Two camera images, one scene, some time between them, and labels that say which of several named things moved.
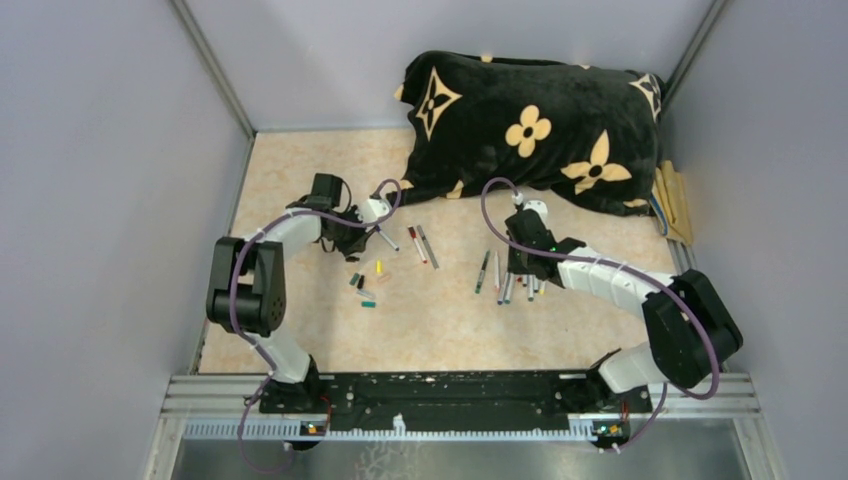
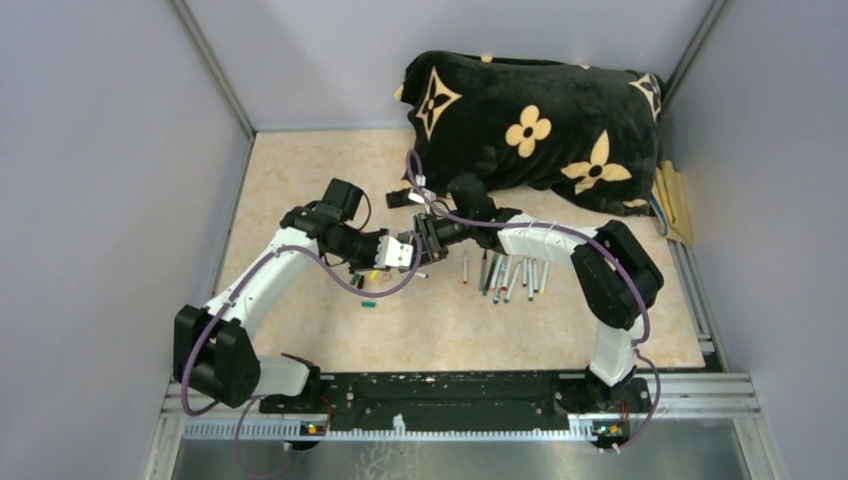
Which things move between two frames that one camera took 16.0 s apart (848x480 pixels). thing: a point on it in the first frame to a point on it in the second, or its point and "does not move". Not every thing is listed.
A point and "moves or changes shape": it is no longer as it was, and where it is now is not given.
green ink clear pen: (482, 272) moves or changes shape
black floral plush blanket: (588, 133) does not move
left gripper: (354, 240) to (370, 245)
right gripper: (515, 266) to (432, 248)
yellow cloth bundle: (670, 201) does not move
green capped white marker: (508, 295) does not move
